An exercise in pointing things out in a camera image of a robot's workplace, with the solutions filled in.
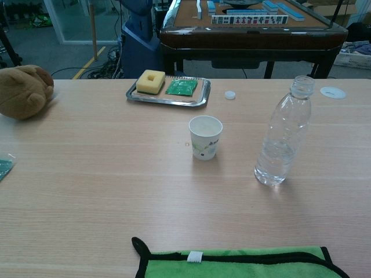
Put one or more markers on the transparent plastic water bottle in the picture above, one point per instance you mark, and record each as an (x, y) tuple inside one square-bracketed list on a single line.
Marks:
[(281, 144)]

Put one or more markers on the white printed paper cup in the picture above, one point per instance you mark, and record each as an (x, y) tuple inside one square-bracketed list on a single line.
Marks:
[(204, 146)]

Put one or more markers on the white bottle cap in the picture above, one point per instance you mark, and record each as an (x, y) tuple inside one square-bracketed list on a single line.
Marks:
[(230, 95)]

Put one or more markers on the brown spiral notebook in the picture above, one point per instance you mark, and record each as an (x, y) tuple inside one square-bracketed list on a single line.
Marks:
[(179, 98)]

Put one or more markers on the green foil packet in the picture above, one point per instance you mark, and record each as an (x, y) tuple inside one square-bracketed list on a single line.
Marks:
[(181, 87)]

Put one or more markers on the rectangular metal tray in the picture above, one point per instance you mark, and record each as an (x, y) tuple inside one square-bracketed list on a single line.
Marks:
[(206, 88)]

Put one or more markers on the yellow sponge with square hole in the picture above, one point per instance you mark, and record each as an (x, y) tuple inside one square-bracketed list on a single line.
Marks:
[(143, 84)]

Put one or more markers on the blue machine base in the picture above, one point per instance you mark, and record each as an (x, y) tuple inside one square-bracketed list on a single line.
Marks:
[(139, 52)]

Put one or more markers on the dark wooden mahjong table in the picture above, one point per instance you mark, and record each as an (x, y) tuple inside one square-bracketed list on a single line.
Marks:
[(246, 37)]

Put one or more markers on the blue-backed mahjong tile row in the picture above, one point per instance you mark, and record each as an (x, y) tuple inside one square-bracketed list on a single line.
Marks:
[(211, 7), (292, 12), (270, 5), (246, 11)]

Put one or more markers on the face-up mahjong tile row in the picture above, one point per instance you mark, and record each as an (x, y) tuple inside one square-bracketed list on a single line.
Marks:
[(249, 20)]

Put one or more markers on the green black-edged microfiber cloth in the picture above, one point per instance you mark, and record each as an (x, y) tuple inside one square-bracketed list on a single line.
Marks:
[(232, 266)]

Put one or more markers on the wooden pole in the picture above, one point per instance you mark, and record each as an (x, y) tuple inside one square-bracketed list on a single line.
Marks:
[(93, 32)]

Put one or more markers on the dark round mahjong dish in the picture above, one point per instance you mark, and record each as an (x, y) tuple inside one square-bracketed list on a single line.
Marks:
[(240, 3)]

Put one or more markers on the white round lid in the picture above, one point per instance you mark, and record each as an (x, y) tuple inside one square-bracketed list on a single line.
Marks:
[(333, 92)]

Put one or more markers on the brown plush toy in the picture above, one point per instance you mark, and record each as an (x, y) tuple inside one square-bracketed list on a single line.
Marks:
[(20, 92)]

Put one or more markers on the green packet at left edge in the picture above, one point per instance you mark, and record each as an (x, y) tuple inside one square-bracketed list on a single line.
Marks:
[(4, 168)]

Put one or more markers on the white plastic basket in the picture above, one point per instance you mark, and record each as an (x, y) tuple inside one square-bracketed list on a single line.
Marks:
[(352, 59)]

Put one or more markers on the thin black pole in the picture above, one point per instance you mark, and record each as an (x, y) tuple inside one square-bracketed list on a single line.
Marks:
[(334, 14)]

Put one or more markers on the black tripod leg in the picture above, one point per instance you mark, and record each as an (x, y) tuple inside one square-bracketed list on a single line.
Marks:
[(10, 46)]

